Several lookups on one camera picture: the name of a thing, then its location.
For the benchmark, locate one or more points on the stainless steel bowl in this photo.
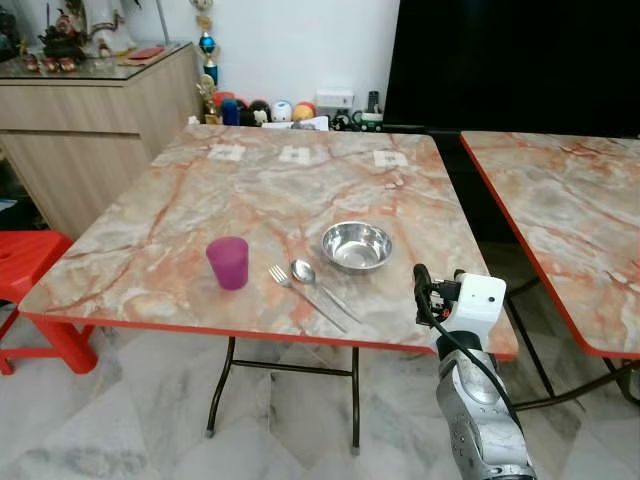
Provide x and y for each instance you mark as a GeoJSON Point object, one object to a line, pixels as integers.
{"type": "Point", "coordinates": [356, 247]}

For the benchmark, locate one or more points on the white statue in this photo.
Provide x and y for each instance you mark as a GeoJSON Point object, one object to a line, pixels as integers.
{"type": "Point", "coordinates": [108, 25]}

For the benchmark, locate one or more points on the small gold trophy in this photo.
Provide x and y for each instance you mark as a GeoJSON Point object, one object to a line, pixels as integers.
{"type": "Point", "coordinates": [207, 100]}

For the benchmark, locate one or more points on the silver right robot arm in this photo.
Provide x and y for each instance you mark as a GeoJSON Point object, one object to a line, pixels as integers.
{"type": "Point", "coordinates": [483, 425]}

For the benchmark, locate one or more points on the purple plastic cup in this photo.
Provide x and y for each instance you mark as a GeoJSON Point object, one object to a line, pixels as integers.
{"type": "Point", "coordinates": [228, 265]}

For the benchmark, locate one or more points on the silver metal spoon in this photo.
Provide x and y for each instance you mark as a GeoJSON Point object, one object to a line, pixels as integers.
{"type": "Point", "coordinates": [302, 270]}

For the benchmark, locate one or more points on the white paper label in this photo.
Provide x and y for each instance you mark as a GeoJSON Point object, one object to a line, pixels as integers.
{"type": "Point", "coordinates": [390, 159]}
{"type": "Point", "coordinates": [226, 153]}
{"type": "Point", "coordinates": [297, 156]}

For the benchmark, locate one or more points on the white power strip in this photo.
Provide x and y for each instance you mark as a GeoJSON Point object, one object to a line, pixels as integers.
{"type": "Point", "coordinates": [334, 99]}

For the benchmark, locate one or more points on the flat red tray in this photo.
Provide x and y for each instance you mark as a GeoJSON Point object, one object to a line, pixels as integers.
{"type": "Point", "coordinates": [147, 52]}

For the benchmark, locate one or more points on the blue round toy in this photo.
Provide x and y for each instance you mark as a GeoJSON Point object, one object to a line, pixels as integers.
{"type": "Point", "coordinates": [230, 112]}

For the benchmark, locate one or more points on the orange round toy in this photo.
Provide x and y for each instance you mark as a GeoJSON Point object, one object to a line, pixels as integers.
{"type": "Point", "coordinates": [304, 110]}

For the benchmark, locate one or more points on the dark ornamental figurine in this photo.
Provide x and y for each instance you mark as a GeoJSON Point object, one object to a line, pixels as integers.
{"type": "Point", "coordinates": [63, 42]}

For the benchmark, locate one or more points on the silver metal fork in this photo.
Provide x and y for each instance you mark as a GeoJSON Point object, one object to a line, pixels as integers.
{"type": "Point", "coordinates": [306, 299]}

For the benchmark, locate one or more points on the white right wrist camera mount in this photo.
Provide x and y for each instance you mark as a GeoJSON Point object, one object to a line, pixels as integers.
{"type": "Point", "coordinates": [480, 300]}

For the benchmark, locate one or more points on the large black screen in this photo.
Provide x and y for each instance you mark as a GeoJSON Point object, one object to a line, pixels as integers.
{"type": "Point", "coordinates": [510, 60]}

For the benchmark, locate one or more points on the light wooden cabinet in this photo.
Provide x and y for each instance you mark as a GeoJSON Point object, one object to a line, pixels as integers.
{"type": "Point", "coordinates": [90, 130]}

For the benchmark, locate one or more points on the marble folding table with labels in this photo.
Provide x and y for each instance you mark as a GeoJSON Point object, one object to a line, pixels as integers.
{"type": "Point", "coordinates": [200, 210]}

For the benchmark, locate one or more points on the white round toy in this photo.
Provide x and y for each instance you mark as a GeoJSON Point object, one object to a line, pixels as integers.
{"type": "Point", "coordinates": [282, 111]}

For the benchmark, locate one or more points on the blue and gold trophy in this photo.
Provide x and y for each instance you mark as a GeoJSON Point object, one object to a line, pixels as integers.
{"type": "Point", "coordinates": [207, 45]}

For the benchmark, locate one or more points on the red plastic stool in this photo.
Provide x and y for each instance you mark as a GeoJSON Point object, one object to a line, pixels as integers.
{"type": "Point", "coordinates": [30, 258]}

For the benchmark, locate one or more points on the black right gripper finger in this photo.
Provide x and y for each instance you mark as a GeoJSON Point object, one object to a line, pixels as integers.
{"type": "Point", "coordinates": [421, 276]}

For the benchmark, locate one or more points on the plain marble folding table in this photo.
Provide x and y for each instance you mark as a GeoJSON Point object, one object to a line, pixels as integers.
{"type": "Point", "coordinates": [570, 220]}

